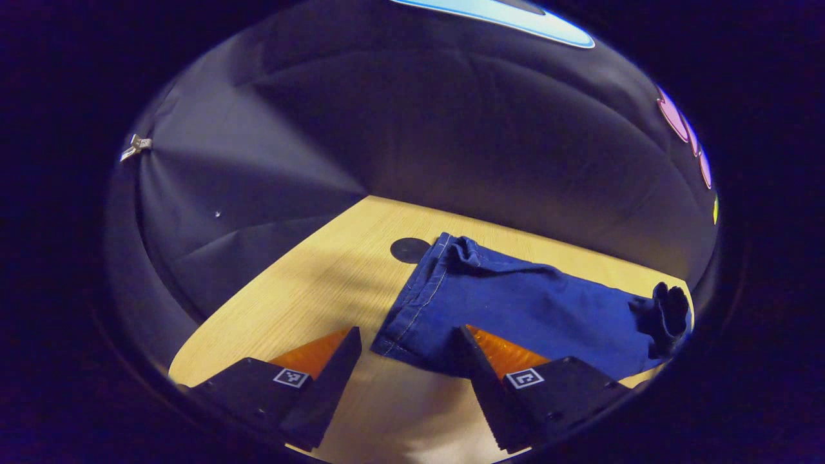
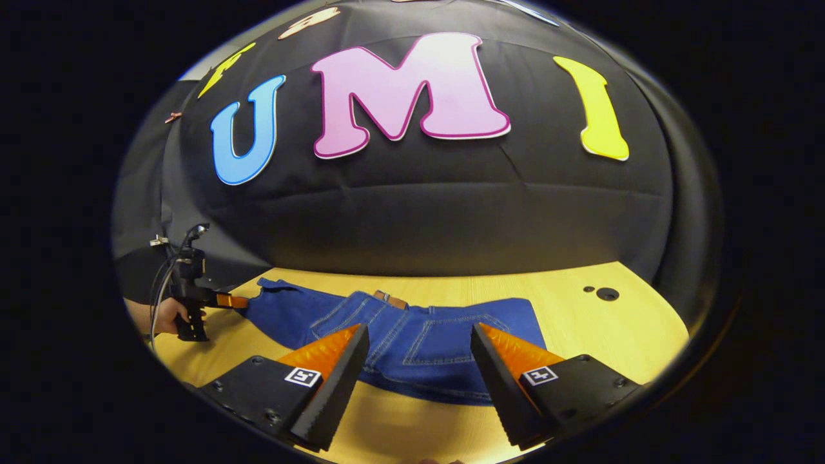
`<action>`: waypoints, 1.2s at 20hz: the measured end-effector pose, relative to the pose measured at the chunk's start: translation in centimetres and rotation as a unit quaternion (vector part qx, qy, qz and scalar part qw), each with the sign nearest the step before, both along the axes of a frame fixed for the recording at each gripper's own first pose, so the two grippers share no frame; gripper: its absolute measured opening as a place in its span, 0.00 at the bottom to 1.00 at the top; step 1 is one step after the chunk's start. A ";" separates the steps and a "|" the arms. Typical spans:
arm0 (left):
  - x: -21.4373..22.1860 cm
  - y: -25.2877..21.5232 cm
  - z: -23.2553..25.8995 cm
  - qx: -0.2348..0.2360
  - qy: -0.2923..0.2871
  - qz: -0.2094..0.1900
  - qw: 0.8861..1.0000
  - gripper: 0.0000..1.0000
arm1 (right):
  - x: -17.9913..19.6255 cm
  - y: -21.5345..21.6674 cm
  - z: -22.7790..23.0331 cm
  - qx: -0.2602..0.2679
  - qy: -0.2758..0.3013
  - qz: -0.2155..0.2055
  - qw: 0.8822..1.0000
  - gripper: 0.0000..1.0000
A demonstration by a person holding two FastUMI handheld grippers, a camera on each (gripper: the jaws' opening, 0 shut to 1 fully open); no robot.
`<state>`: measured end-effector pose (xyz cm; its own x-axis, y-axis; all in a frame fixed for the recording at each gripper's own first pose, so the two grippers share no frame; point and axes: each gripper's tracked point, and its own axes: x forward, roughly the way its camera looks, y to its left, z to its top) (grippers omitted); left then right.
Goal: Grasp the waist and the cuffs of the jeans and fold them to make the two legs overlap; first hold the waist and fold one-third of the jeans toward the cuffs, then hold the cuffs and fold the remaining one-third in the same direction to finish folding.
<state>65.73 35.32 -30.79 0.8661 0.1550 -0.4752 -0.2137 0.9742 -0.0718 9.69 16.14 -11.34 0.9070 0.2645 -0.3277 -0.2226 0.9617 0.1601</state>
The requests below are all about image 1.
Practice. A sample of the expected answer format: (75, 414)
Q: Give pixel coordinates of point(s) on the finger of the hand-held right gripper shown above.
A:
(660, 309)
(678, 312)

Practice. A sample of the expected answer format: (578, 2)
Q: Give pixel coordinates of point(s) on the black round table grommet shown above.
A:
(407, 251)

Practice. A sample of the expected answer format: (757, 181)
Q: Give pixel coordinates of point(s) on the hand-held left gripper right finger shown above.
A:
(490, 393)

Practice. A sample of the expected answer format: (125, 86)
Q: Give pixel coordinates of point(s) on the white clip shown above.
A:
(135, 147)

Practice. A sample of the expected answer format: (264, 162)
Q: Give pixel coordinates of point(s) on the blue jeans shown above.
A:
(515, 303)

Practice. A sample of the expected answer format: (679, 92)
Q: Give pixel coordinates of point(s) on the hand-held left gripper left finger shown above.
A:
(329, 393)

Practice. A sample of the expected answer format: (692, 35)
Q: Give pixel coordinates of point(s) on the black backdrop cloth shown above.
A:
(451, 129)

